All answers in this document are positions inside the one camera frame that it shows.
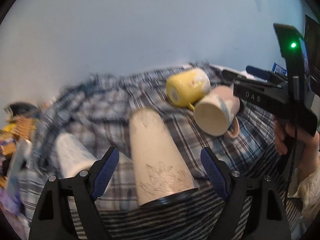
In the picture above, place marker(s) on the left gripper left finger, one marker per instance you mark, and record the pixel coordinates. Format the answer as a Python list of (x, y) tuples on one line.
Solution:
[(52, 217)]

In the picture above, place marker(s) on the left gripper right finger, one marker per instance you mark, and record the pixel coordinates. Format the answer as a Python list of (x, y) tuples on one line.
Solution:
[(267, 217)]

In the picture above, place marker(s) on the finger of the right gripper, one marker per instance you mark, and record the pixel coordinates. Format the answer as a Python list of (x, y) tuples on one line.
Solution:
[(259, 73), (233, 77)]

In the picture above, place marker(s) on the cream floral tumbler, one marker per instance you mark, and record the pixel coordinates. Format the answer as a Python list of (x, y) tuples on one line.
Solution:
[(158, 154)]

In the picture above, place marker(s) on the cream lace sleeve forearm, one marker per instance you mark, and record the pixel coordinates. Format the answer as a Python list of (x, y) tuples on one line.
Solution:
[(305, 186)]

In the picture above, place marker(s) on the person's right hand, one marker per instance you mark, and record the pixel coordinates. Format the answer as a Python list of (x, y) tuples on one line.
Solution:
[(307, 160)]

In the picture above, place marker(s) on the pink cream mug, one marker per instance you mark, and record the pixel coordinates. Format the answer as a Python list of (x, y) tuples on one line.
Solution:
[(216, 113)]

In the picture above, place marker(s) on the yellow mug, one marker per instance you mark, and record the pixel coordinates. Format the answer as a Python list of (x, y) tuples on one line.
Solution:
[(188, 87)]

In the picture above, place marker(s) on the white blue patterned tumbler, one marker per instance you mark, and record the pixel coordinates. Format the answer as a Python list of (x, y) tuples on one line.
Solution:
[(72, 155)]

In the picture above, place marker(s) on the black speaker cabinet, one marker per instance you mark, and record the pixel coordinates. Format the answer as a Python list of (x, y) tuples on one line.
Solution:
[(312, 41)]

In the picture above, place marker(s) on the black white striped cloth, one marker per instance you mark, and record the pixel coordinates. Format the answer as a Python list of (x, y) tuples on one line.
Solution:
[(194, 218)]

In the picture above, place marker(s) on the wooden slatted rack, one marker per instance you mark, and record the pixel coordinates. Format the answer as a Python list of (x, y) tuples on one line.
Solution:
[(25, 127)]

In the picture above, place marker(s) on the yellow snack package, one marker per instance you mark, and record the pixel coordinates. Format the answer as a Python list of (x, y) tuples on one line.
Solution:
[(8, 142)]

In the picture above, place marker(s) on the black white bag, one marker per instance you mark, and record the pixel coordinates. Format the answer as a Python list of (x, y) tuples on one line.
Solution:
[(20, 109)]

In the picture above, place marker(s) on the blue plaid cloth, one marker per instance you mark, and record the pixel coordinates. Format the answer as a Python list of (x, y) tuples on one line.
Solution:
[(116, 111)]

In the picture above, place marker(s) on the black camera with screen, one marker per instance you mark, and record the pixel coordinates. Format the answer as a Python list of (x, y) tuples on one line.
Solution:
[(293, 50)]

